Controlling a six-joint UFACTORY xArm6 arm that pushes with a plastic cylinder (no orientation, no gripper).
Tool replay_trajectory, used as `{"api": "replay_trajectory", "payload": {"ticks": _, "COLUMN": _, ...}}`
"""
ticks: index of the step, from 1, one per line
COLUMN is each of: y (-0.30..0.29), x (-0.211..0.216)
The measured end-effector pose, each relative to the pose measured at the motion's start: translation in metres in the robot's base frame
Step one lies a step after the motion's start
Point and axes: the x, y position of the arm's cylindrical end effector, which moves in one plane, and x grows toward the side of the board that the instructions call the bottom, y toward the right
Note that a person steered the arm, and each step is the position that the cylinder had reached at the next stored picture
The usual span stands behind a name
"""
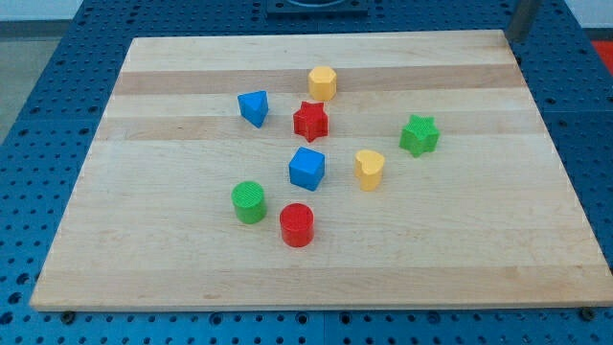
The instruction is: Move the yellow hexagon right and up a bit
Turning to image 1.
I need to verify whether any red cylinder block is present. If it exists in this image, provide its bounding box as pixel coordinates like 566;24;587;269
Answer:
279;203;314;247

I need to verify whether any grey metal pole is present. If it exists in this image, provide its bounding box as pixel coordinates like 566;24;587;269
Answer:
505;0;542;43

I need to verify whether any red star block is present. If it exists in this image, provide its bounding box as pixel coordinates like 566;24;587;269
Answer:
293;102;329;143

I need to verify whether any blue cube block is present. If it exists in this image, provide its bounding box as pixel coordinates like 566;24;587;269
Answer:
288;147;326;192

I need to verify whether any yellow heart block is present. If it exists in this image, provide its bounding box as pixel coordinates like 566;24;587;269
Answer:
354;149;385;192

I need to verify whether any yellow hexagon block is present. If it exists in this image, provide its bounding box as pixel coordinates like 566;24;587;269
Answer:
307;66;337;102

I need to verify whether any green cylinder block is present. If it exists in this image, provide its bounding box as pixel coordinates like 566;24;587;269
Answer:
231;181;267;224

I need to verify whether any blue triangle block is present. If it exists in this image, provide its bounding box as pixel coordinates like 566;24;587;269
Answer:
238;90;269;128

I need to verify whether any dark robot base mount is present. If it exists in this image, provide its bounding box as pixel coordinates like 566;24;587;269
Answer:
264;0;369;16

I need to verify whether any green star block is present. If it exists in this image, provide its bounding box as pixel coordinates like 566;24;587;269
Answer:
398;114;440;157

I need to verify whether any wooden board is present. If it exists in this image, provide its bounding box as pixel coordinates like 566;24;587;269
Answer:
30;30;612;311

